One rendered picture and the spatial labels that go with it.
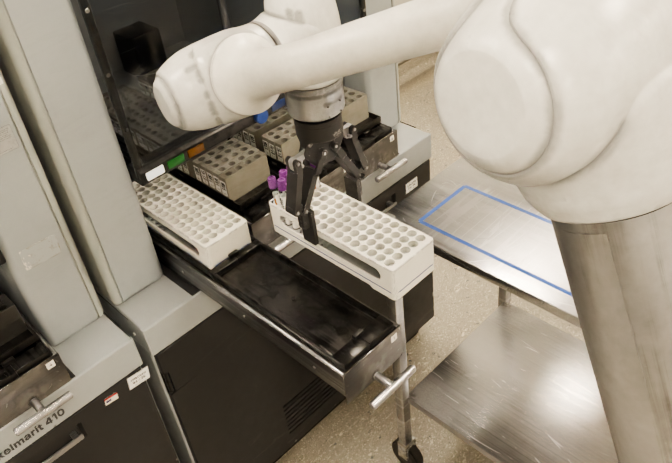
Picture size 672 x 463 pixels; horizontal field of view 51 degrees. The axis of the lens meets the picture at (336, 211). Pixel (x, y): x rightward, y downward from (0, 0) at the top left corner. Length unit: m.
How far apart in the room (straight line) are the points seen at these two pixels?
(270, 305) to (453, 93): 0.82
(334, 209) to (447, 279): 1.24
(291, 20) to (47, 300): 0.66
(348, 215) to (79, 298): 0.51
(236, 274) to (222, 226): 0.09
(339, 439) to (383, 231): 0.97
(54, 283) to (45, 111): 0.31
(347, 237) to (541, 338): 0.84
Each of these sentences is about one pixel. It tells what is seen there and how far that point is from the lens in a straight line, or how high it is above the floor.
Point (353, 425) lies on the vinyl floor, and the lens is 2.03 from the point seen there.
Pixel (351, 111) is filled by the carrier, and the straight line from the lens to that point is 1.61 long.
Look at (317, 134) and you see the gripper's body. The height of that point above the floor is 1.10.
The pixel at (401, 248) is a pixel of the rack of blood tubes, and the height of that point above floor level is 0.92.
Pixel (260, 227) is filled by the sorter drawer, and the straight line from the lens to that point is 1.41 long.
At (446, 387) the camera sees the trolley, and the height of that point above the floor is 0.28.
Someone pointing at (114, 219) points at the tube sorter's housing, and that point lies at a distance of 1.32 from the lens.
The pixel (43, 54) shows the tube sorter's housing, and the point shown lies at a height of 1.24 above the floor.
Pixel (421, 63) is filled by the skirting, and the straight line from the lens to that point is 3.71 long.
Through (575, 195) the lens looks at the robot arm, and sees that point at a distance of 0.49.
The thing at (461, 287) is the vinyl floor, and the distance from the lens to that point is 2.38.
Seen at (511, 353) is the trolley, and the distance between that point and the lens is 1.82.
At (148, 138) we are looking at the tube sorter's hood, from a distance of 1.28.
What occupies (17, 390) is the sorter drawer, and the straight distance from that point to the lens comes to 1.28.
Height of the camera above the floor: 1.65
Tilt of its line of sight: 37 degrees down
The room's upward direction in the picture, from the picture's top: 7 degrees counter-clockwise
